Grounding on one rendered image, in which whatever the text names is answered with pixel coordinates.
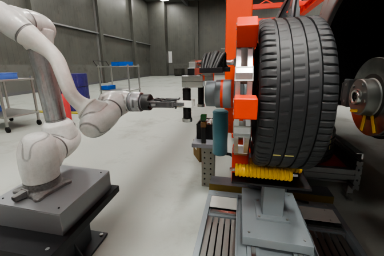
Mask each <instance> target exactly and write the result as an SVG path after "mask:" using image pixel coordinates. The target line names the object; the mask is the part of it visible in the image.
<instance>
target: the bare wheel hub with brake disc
mask: <svg viewBox="0 0 384 256"><path fill-rule="evenodd" d="M354 79H355V82H354V83H353V85H352V87H351V89H350V92H349V106H350V109H357V112H351V114H352V118H353V121H354V123H355V125H356V127H357V128H358V129H359V131H360V132H362V133H363V134H365V135H368V136H375V137H381V136H384V57H375V58H372V59H370V60H368V61H367V62H365V63H364V64H363V65H362V66H361V68H360V69H359V71H358V72H357V74H356V76H355V78H354ZM355 89H359V90H360V91H361V93H362V99H361V102H360V103H359V104H358V105H355V104H353V103H352V102H351V93H352V92H353V90H355ZM363 115H365V116H366V119H365V123H364V126H363V130H362V131H361V130H360V126H361V122H362V118H363ZM372 115H373V116H374V122H375V130H376V133H373V132H372V127H371V119H370V117H371V116H372Z"/></svg>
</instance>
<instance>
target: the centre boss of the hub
mask: <svg viewBox="0 0 384 256"><path fill-rule="evenodd" d="M361 99H362V93H361V91H360V90H359V89H355V90H353V92H352V93H351V102H352V103H353V104H355V105H358V104H359V103H360V102H361Z"/></svg>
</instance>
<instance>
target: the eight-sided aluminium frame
mask: <svg viewBox="0 0 384 256"><path fill-rule="evenodd" d="M241 49H242V48H237V56H236V67H235V76H234V83H235V95H240V84H247V92H246V95H252V88H253V82H254V66H253V48H252V47H248V48H247V66H241ZM233 137H234V147H233V153H234V155H245V156H247V155H248V151H249V139H250V138H251V120H250V119H244V120H243V121H239V120H238V119H234V122H233ZM239 139H242V140H243V145H239V144H238V140H239Z"/></svg>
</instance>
